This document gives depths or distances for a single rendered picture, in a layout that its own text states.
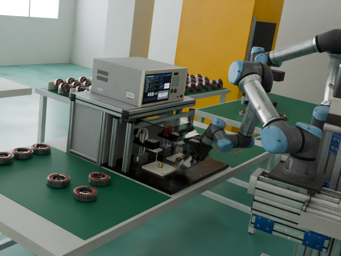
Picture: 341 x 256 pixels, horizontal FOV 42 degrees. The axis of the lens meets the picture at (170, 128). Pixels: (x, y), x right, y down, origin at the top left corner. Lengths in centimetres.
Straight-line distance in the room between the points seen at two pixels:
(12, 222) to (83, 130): 85
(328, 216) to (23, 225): 124
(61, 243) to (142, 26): 508
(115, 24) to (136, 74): 419
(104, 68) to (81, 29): 788
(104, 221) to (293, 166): 85
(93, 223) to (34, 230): 24
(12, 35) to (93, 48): 175
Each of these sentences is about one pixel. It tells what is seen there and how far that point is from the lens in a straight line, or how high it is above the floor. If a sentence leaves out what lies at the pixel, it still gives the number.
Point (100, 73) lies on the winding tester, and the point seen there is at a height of 124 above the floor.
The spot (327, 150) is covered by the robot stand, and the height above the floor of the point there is 113.
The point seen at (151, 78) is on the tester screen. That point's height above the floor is 127.
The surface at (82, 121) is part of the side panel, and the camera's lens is 261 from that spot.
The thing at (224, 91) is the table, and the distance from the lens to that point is 550.
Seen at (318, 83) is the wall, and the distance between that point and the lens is 764.
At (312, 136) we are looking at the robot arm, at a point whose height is 123.
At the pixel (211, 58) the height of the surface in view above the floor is 101.
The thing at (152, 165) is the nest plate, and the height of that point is 78.
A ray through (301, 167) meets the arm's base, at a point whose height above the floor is 109.
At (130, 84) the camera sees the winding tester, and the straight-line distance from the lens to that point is 250.
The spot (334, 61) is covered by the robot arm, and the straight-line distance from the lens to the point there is 258.
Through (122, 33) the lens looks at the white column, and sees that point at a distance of 655.
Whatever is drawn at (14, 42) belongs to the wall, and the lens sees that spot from 971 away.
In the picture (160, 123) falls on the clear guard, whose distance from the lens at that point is 238.
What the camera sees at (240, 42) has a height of 130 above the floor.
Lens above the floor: 170
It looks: 16 degrees down
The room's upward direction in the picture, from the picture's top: 8 degrees clockwise
